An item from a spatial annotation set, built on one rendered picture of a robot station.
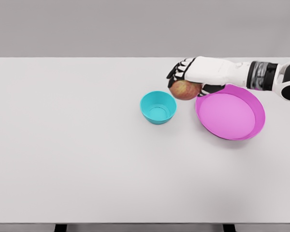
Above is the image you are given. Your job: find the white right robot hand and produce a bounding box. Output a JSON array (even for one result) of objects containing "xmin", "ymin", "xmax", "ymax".
[{"xmin": 166, "ymin": 56, "xmax": 229, "ymax": 98}]

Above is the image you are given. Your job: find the red yellow apple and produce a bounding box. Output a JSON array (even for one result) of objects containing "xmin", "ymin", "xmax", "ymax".
[{"xmin": 169, "ymin": 80, "xmax": 203, "ymax": 101}]

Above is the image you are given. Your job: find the pink plate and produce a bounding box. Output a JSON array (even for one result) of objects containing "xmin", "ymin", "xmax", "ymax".
[{"xmin": 195, "ymin": 84, "xmax": 266, "ymax": 141}]

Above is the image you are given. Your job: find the blue bowl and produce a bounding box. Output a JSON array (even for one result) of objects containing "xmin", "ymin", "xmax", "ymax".
[{"xmin": 140, "ymin": 90, "xmax": 177, "ymax": 125}]

